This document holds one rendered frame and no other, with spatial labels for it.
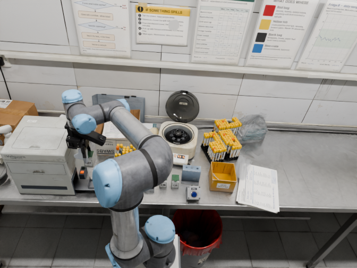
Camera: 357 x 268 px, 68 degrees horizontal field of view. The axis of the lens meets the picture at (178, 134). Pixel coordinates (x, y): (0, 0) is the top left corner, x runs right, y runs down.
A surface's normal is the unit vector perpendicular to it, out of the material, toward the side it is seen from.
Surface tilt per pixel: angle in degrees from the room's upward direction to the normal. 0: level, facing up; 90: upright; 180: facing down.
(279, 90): 90
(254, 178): 0
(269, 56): 93
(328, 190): 0
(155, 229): 8
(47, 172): 90
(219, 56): 95
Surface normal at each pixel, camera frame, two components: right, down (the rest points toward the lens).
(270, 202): 0.11, -0.74
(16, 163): 0.03, 0.66
